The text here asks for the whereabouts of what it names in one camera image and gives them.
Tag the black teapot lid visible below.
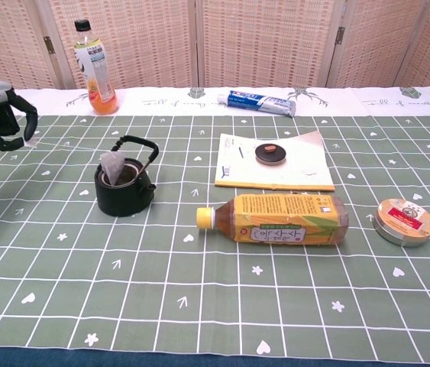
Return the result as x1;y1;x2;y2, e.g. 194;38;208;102
255;143;287;167

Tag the round metal tin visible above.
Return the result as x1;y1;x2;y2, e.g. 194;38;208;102
372;197;430;248

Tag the woven folding screen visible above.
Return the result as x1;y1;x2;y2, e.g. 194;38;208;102
0;0;430;93

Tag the grey tea bag with string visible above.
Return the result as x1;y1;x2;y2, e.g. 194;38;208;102
23;138;127;187

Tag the green grid tablecloth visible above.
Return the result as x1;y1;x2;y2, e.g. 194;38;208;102
0;86;430;362

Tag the blue white toothpaste tube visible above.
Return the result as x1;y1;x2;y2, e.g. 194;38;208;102
216;89;297;118

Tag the black cast iron teapot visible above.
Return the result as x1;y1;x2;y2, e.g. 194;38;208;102
94;135;160;218

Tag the white notebook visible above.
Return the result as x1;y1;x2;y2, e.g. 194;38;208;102
214;130;336;192

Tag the tea bottle with yellow label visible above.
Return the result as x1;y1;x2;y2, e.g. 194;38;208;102
196;193;350;247

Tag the orange juice bottle black cap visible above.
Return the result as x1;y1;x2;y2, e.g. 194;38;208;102
73;18;119;115

